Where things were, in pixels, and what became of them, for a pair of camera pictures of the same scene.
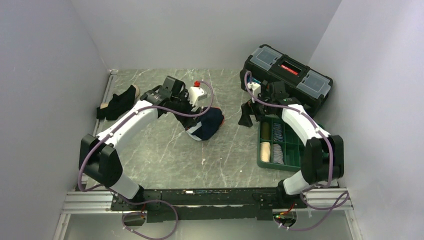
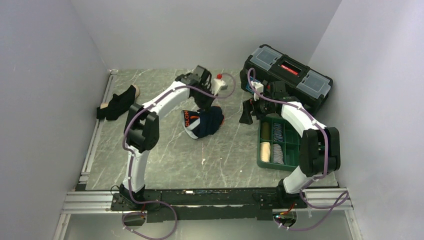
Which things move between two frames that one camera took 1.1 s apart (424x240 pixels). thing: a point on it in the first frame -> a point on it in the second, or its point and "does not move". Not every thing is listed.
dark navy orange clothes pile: [209, 123] does not move
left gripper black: [187, 122] -> [206, 105]
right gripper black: [249, 108] does not move
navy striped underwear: [277, 132] does not move
